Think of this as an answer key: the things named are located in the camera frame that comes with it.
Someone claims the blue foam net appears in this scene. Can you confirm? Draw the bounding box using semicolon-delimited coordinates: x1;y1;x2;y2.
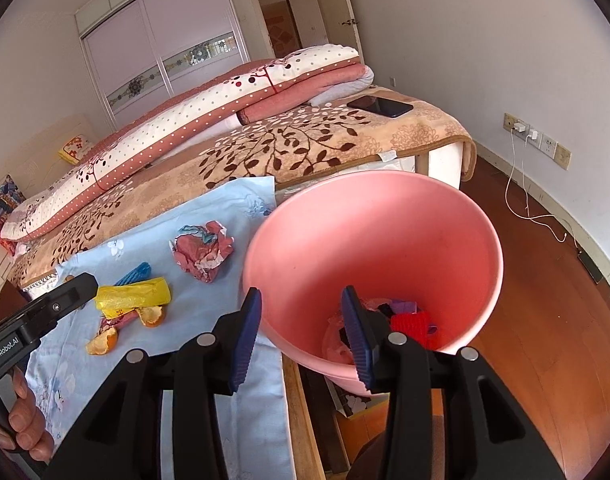
116;261;152;286

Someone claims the black smartphone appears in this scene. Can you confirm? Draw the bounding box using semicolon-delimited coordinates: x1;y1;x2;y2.
346;95;415;119

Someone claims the yellow floral pillow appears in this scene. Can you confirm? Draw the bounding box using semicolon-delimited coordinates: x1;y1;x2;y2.
58;135;96;163

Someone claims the wooden bed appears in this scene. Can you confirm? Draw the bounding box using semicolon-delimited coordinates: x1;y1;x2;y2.
0;45;478;291

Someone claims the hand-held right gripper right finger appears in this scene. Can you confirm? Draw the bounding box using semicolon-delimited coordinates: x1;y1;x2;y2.
341;285;566;480

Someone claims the white folded sheet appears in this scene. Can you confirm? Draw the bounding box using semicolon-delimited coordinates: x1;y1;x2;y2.
309;67;375;107

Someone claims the orange peel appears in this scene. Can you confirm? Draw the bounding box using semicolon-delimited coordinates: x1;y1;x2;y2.
137;305;167;328
85;327;120;356

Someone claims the pink snack wrapper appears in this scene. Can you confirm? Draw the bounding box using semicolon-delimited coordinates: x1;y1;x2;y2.
101;309;140;333

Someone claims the purple foam net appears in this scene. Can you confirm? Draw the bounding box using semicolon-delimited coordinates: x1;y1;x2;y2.
387;300;438;337

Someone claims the floral printed box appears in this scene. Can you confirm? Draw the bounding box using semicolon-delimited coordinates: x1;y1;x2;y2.
335;390;391;421

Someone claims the black device on floor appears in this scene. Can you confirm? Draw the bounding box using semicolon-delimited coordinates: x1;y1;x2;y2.
576;251;603;282

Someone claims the pink polka dot quilt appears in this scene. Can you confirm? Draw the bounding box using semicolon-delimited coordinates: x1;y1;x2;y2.
0;45;375;241

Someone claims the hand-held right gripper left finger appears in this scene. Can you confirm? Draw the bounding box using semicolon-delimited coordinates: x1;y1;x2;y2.
45;287;263;480

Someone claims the pink paper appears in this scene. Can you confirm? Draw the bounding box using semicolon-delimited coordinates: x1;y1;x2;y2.
169;220;236;283

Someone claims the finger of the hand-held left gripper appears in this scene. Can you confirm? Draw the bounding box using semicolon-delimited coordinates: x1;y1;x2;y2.
22;272;100;333

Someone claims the colourful printed pillow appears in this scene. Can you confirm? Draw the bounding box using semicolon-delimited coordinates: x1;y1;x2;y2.
0;175;28;256

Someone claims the brown wooden nightstand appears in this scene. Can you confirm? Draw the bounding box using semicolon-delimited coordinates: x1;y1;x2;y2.
0;280;33;321

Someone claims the white charging cable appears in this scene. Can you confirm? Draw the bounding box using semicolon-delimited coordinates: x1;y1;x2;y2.
522;140;583;253
504;127;568;242

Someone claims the beige leaf-print blanket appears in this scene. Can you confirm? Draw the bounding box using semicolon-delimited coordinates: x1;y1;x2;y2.
7;85;478;288

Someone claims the red foam net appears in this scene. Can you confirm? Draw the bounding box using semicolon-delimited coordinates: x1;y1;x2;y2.
390;311;438;351

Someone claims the wooden table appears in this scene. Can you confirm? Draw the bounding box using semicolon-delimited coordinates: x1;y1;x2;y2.
282;350;351;480

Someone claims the pink plastic bin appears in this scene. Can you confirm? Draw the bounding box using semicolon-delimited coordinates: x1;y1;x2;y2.
242;170;504;397

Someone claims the light blue cloth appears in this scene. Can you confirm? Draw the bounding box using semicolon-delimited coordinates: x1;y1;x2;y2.
25;176;296;480

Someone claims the white sliding-door wardrobe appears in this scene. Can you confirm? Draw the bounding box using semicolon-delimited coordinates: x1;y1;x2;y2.
75;0;363;131

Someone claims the person's left hand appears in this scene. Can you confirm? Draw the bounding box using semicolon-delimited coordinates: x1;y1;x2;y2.
0;367;56;463

